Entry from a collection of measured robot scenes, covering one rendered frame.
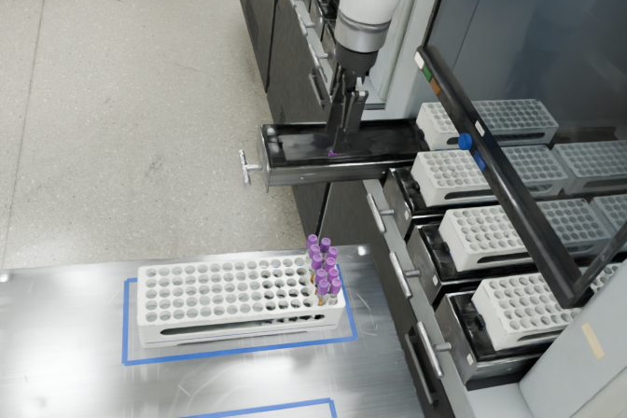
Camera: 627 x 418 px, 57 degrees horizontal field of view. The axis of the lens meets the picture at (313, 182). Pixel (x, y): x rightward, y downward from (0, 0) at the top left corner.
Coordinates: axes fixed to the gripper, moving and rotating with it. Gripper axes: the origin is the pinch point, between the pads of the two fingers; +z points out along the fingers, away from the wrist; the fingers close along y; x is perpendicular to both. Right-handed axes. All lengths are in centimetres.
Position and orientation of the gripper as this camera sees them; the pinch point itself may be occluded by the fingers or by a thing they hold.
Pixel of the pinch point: (339, 130)
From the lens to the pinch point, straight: 114.9
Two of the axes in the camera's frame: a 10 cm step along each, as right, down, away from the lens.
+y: -2.3, -7.2, 6.6
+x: -9.6, 0.7, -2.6
